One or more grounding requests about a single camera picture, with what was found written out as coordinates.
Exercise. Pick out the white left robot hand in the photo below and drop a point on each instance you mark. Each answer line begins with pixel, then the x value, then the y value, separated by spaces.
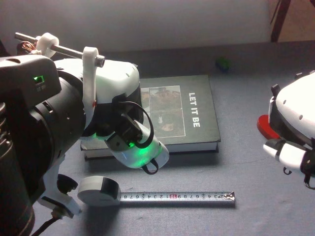
pixel 115 78

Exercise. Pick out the white measuring tape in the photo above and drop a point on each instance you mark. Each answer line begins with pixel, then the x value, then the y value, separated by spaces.
pixel 98 191

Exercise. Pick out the black Let It Be album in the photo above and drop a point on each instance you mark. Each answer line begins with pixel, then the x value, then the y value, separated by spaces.
pixel 197 98

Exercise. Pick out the green and blue toy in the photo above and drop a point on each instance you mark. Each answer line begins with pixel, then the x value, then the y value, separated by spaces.
pixel 222 64

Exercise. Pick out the red heart block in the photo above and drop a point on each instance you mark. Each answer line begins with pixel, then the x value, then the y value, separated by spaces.
pixel 263 125

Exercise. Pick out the grey table cloth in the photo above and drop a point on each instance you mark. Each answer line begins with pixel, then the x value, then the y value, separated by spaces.
pixel 246 172

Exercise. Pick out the dark brown wooden stand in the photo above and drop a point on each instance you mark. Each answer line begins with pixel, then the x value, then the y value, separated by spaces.
pixel 279 19

